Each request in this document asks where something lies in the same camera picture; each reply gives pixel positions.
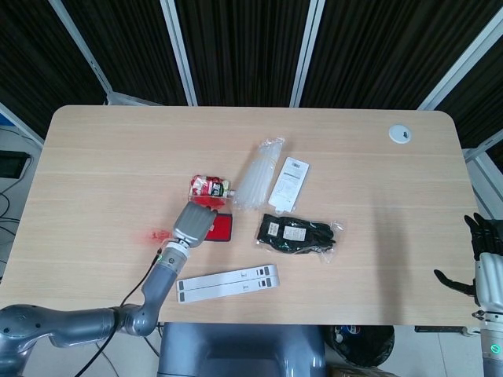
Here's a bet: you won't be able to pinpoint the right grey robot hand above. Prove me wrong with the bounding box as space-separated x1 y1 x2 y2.
433 212 503 313

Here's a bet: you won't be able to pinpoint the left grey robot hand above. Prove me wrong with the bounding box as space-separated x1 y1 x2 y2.
171 201 218 249

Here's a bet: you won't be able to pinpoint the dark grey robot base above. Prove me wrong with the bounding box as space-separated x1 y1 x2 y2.
156 321 327 377

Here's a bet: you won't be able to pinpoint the red ink pad clear lid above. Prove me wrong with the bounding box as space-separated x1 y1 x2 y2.
187 188 234 244

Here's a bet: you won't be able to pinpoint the red snack pouch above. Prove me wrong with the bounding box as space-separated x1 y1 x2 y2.
189 175 237 199

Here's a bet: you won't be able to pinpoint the white folding laptop stand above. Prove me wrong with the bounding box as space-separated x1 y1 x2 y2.
176 263 281 305

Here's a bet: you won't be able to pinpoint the bag of clear glue sticks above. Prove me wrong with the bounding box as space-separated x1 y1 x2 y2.
231 136 286 213

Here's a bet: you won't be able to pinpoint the black gloves in plastic bag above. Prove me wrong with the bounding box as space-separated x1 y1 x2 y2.
252 213 347 264

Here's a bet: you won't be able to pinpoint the white printed flat packet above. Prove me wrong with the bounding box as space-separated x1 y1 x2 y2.
268 156 312 212

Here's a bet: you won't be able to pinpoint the black waste bin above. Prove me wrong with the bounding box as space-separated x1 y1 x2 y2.
328 324 395 368

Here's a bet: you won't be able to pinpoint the black box device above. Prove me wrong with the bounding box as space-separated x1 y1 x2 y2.
0 150 31 180

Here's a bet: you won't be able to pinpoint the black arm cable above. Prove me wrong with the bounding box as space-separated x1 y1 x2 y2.
78 246 164 377

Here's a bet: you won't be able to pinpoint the white round cable grommet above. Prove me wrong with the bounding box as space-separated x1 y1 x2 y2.
388 124 413 144

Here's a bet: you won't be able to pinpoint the white partition post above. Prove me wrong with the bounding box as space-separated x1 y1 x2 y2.
289 0 327 107
46 0 115 105
159 0 199 106
416 15 503 111

